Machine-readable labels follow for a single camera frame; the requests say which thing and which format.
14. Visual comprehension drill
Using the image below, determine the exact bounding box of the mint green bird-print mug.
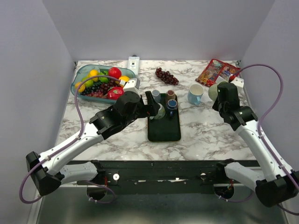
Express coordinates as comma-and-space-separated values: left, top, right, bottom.
149, 103, 166, 120

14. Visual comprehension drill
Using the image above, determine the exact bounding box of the light blue hexagonal mug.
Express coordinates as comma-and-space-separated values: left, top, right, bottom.
187, 84, 204, 105

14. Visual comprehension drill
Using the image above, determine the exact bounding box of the light green ceramic mug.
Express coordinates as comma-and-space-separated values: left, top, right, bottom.
208, 81, 227, 102

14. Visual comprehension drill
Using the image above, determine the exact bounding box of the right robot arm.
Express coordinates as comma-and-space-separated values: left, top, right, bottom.
208, 82, 299, 207

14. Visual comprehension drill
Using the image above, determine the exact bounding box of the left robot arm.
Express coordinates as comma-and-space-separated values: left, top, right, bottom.
26, 91, 160, 196

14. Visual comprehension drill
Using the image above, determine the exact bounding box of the grey-blue small cup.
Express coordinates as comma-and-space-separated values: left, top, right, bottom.
151, 89, 161, 103

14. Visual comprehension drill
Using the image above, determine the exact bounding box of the dark blue gold-rimmed cup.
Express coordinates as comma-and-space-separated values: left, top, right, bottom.
166, 99, 178, 117

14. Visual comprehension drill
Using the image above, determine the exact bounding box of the brown small cup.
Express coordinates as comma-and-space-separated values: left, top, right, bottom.
165, 90, 176, 102

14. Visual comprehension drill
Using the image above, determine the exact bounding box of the black rectangular tray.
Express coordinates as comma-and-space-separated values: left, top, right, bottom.
147, 93, 181, 143

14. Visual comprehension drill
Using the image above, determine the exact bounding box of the loose red grape bunch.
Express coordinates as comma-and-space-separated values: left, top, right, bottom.
155, 68, 179, 85

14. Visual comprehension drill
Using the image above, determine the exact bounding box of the orange fruit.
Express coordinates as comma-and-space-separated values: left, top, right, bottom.
75, 82, 85, 93
119, 76, 130, 85

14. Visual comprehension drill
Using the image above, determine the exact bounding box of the red dragon fruit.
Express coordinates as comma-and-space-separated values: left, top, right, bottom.
105, 87, 124, 100

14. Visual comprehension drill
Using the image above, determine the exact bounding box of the red apple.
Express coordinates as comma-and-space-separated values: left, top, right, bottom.
108, 67, 122, 79

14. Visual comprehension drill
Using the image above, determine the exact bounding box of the green lime with zigzag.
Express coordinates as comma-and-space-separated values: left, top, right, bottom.
99, 70, 109, 84

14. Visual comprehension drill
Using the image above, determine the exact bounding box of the dark grape bunch in basket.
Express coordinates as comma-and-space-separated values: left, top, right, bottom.
80, 80, 120, 98

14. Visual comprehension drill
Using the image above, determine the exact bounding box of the teal plastic fruit basket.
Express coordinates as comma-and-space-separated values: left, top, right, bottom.
71, 64, 135, 104

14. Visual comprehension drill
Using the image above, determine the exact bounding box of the yellow lemon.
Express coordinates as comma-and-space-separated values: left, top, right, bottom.
87, 70, 99, 82

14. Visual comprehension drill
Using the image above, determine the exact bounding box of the red snack packet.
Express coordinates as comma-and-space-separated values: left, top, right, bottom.
195, 59, 239, 87

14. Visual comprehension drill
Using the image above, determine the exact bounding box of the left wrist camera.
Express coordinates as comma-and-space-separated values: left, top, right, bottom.
120, 78, 141, 96

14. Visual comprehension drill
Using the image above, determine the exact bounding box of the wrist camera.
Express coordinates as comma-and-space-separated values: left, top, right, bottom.
120, 78, 141, 96
229, 75, 244, 91

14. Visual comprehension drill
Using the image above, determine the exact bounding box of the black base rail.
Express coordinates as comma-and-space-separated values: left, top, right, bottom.
77, 160, 262, 196

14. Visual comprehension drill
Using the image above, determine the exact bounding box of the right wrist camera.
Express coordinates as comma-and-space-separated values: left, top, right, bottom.
229, 75, 244, 91

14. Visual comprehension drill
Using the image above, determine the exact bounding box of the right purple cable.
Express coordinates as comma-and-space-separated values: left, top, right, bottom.
233, 64, 299, 215

